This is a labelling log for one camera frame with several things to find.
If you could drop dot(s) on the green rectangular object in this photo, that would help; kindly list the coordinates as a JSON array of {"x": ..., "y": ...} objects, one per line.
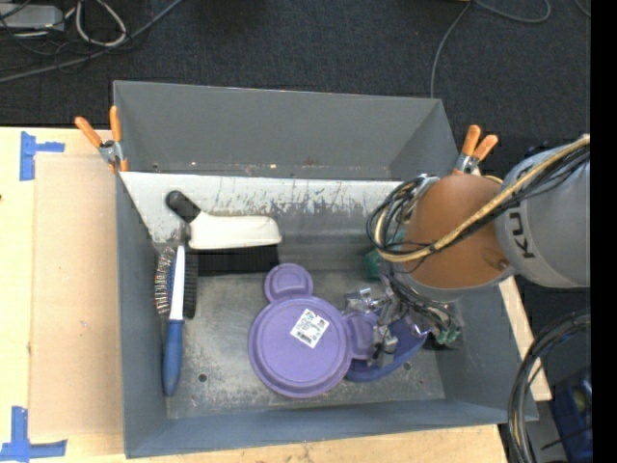
[{"x": 373, "y": 264}]

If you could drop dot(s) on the purple mouse-ear plate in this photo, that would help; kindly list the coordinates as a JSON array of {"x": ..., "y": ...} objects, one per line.
[{"x": 289, "y": 355}]

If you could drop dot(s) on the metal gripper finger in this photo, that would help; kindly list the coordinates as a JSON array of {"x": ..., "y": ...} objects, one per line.
[
  {"x": 362, "y": 298},
  {"x": 385, "y": 343}
]

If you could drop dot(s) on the blue and white hairbrush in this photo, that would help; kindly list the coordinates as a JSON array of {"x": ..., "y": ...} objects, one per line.
[{"x": 174, "y": 335}]

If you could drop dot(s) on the blue plastic dish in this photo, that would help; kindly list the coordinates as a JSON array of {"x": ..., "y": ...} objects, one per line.
[{"x": 405, "y": 350}]

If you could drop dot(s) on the grey metal bin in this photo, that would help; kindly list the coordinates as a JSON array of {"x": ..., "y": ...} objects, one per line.
[{"x": 270, "y": 133}]

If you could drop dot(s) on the brown cardboard board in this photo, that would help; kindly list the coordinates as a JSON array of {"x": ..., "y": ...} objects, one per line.
[{"x": 72, "y": 297}]

